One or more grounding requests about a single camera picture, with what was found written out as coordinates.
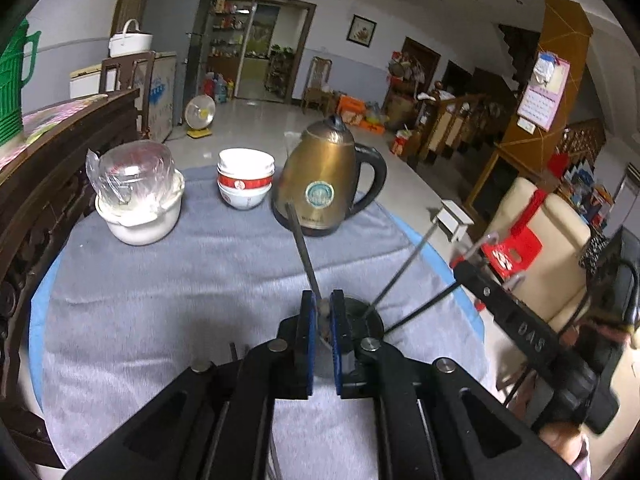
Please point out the brown wooden chair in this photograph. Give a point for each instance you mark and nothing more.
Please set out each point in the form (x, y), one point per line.
(317, 92)

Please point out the cream sofa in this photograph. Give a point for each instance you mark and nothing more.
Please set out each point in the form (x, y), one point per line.
(555, 260)

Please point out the wooden door frame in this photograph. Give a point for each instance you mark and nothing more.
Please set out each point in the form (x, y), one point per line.
(307, 50)

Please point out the dark metal chopstick holder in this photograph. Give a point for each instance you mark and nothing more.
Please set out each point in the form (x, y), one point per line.
(362, 322)

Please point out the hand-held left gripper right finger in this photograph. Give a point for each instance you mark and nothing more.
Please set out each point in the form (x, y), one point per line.
(337, 360)

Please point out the wooden pillar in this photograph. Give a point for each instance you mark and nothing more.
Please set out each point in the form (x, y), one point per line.
(560, 35)

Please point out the pink wall calendar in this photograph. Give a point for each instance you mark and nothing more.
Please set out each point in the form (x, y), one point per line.
(542, 95)

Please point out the green thermos flask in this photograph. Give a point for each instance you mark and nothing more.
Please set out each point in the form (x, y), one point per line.
(12, 90)

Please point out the dark wooden chopstick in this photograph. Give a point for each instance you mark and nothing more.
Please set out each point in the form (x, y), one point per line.
(302, 250)
(405, 267)
(425, 307)

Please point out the grey table cloth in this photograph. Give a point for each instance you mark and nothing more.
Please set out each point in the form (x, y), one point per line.
(175, 285)

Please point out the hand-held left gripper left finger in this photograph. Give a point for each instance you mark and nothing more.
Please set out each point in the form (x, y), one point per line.
(307, 350)

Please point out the wooden staircase railing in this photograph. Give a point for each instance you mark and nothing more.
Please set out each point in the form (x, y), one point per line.
(450, 115)

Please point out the pink checkered sideboard cover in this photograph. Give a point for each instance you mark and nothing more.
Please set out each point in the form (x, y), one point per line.
(50, 115)

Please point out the grey refrigerator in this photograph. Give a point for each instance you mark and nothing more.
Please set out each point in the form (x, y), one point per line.
(172, 25)

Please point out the dark wooden chair back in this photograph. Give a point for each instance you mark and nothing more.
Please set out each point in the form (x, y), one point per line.
(125, 60)

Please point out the clear plastic bag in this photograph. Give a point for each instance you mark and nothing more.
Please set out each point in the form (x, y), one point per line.
(130, 175)

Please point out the person's right hand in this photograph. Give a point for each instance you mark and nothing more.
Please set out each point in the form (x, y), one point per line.
(562, 442)

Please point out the white chest freezer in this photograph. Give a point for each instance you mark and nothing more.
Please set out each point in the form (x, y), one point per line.
(162, 90)

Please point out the orange cardboard box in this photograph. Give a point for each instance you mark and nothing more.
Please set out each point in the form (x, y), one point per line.
(350, 107)

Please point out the white ceramic pot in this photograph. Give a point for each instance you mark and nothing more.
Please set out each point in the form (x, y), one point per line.
(145, 225)

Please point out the framed wall picture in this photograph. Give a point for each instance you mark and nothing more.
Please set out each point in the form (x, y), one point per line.
(361, 28)

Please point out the blue table cover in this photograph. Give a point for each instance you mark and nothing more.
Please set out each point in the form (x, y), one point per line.
(42, 300)

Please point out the carved wooden sideboard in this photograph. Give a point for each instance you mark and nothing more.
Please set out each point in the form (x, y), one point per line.
(45, 195)

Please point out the gold electric kettle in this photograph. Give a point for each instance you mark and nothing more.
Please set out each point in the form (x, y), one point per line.
(320, 170)

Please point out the red gift box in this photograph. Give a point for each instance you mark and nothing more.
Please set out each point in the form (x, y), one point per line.
(402, 142)

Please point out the small white stool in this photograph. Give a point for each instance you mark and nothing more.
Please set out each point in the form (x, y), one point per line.
(452, 217)

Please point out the red child chair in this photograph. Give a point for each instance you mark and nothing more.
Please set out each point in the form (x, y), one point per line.
(520, 252)

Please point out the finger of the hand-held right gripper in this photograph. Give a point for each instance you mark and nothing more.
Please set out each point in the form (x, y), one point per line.
(475, 277)

